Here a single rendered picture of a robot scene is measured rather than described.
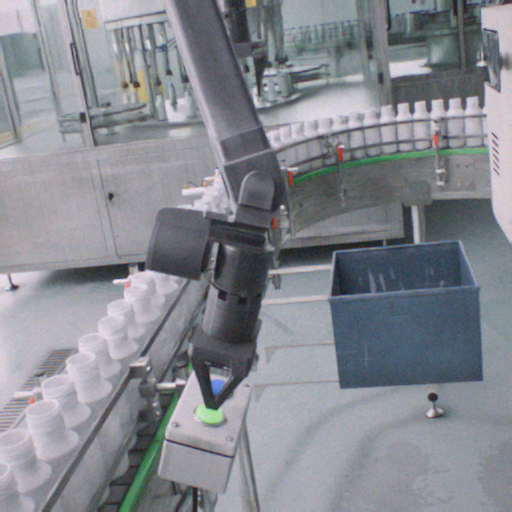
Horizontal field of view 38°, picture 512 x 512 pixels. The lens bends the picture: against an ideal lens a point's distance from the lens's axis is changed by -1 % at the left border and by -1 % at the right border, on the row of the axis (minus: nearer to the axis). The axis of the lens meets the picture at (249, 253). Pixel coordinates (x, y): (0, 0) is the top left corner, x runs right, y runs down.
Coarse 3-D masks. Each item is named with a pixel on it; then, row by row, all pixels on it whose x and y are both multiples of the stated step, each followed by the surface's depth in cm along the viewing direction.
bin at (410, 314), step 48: (336, 288) 176; (384, 288) 187; (432, 288) 185; (480, 288) 151; (336, 336) 160; (384, 336) 158; (432, 336) 156; (480, 336) 155; (288, 384) 171; (384, 384) 162
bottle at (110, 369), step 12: (84, 336) 98; (96, 336) 99; (84, 348) 96; (96, 348) 96; (108, 348) 98; (108, 360) 97; (108, 372) 96; (120, 372) 98; (120, 408) 98; (120, 420) 98; (132, 420) 101; (132, 444) 100
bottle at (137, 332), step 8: (112, 304) 109; (120, 304) 110; (128, 304) 108; (112, 312) 107; (120, 312) 107; (128, 312) 107; (128, 320) 107; (128, 328) 108; (136, 328) 108; (144, 328) 110; (136, 336) 107; (144, 336) 109; (152, 376) 111
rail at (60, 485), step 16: (176, 304) 123; (160, 320) 114; (192, 320) 131; (144, 352) 105; (176, 352) 120; (112, 400) 91; (96, 432) 86; (128, 432) 96; (80, 448) 81; (112, 464) 90; (64, 480) 76; (48, 496) 73; (96, 496) 84
